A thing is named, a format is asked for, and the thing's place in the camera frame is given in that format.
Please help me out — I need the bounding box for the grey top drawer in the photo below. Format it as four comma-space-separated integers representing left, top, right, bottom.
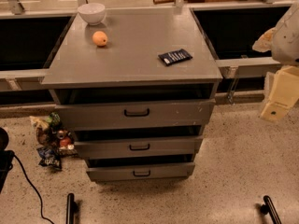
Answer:
56, 100, 215, 131

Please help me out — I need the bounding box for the blue chip bag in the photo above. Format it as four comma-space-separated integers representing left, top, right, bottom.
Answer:
37, 147, 62, 170

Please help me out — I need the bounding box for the black right base leg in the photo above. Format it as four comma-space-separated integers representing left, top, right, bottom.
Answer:
260, 195, 282, 224

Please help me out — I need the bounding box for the grey drawer cabinet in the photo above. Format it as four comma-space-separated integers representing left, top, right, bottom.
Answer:
42, 8, 221, 168

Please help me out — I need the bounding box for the black cable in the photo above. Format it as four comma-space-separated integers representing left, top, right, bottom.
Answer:
12, 154, 56, 224

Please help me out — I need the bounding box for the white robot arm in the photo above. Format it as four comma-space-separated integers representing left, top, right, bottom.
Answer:
252, 1, 299, 121

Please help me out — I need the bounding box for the black device at left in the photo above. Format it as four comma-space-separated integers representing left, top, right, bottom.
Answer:
0, 128, 14, 193

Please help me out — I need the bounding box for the black base leg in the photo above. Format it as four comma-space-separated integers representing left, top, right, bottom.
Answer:
66, 193, 78, 224
260, 195, 282, 224

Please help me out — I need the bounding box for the grey drawer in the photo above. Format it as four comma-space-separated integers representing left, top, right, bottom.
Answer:
87, 162, 195, 182
75, 135, 203, 160
56, 100, 215, 131

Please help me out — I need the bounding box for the pile of snack bags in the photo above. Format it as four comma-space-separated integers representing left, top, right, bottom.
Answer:
29, 112, 78, 156

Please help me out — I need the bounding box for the grey middle drawer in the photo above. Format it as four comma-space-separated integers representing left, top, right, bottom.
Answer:
75, 135, 203, 160

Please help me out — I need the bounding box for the orange fruit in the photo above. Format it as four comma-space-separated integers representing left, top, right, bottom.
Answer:
93, 31, 107, 47

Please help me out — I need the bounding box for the grey bottom drawer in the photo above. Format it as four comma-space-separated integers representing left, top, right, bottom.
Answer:
87, 162, 195, 182

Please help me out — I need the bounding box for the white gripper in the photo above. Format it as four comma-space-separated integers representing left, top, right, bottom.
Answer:
252, 28, 299, 122

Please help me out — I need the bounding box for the white bowl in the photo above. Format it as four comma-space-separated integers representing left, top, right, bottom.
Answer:
78, 3, 106, 25

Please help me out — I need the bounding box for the black left base leg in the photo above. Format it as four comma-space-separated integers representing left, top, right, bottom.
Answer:
66, 193, 78, 224

